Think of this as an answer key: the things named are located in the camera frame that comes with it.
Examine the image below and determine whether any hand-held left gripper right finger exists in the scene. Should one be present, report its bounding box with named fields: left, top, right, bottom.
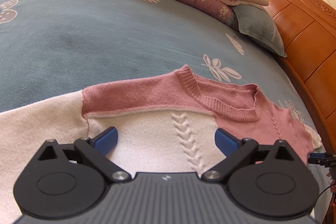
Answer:
left=202, top=128, right=300, bottom=182

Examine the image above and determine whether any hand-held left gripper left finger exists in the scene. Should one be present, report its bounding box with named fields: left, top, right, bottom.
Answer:
left=38, top=126, right=132, bottom=183

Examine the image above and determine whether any pink and white knit sweater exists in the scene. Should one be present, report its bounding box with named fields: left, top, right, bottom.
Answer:
left=0, top=64, right=323, bottom=224

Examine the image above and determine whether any grey-green printed pillow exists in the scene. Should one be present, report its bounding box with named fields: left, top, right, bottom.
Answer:
left=231, top=4, right=288, bottom=58

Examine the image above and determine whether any wooden bed headboard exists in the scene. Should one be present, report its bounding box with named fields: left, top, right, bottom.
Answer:
left=247, top=0, right=336, bottom=156

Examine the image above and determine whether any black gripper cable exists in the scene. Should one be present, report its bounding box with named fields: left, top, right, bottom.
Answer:
left=322, top=183, right=336, bottom=224

